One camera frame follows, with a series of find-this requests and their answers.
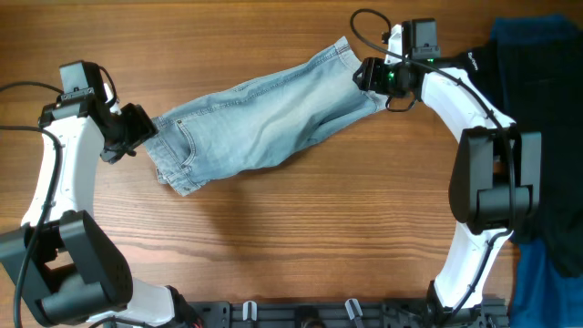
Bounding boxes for light blue denim shorts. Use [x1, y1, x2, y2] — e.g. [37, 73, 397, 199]
[145, 37, 387, 196]

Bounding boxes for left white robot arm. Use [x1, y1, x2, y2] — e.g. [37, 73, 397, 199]
[1, 60, 203, 327]

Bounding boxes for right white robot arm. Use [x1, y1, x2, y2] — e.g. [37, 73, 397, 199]
[353, 18, 541, 323]

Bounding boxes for dark clothes pile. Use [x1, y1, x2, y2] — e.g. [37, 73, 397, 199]
[461, 15, 582, 278]

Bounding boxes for blue cloth bottom right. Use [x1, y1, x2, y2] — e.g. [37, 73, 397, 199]
[509, 241, 582, 328]

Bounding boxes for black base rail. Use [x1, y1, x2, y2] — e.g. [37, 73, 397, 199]
[181, 298, 511, 328]

